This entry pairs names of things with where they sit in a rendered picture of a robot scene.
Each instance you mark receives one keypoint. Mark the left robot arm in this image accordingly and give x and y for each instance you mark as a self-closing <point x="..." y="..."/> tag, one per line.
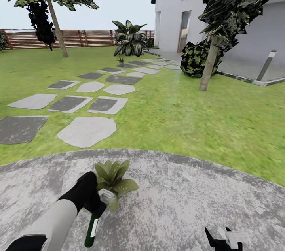
<point x="49" y="232"/>

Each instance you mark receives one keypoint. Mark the insectifuge atomizer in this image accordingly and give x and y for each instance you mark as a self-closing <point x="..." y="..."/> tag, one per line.
<point x="90" y="237"/>

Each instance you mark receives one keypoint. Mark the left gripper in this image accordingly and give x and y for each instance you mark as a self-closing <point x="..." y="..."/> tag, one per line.
<point x="96" y="206"/>

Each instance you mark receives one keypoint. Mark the fixed window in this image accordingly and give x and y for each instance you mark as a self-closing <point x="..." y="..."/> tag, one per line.
<point x="184" y="30"/>

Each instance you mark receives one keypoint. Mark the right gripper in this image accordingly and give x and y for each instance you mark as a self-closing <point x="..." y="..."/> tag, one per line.
<point x="221" y="245"/>

